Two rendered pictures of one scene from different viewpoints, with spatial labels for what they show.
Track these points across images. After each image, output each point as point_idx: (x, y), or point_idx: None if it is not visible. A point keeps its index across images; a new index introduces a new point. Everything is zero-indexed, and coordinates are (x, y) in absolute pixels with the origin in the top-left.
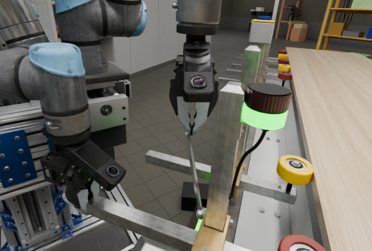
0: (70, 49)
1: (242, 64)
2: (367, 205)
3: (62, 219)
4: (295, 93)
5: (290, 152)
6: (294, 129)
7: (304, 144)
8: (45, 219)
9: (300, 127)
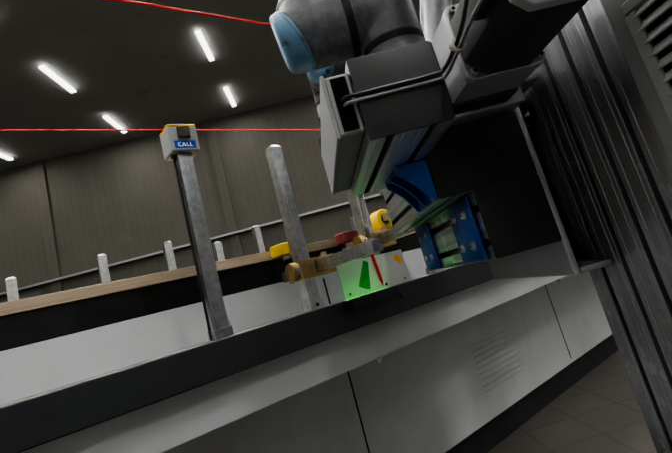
0: None
1: (283, 157)
2: None
3: None
4: (34, 299)
5: (147, 358)
6: (117, 331)
7: (228, 267)
8: None
9: (159, 295)
